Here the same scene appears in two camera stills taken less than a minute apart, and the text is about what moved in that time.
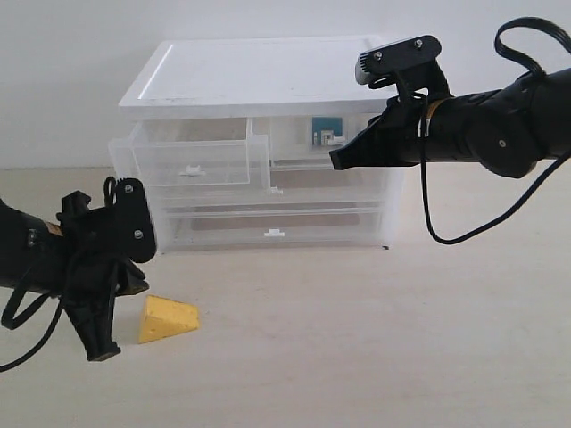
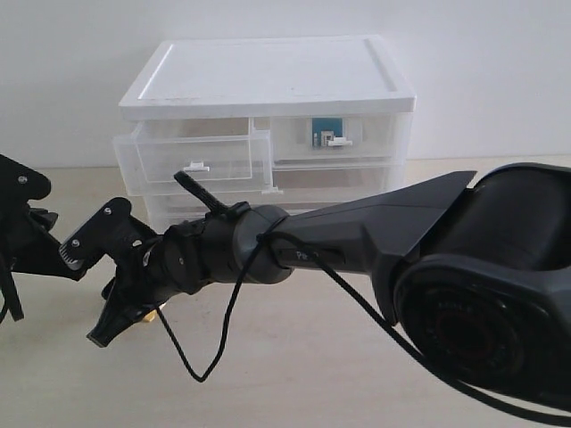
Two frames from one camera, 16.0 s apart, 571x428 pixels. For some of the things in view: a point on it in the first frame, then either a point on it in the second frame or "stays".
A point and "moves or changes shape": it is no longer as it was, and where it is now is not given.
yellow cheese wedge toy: [165, 317] moves or changes shape
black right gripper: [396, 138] -> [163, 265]
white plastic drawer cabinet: [231, 140] stays
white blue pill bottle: [327, 131] stays
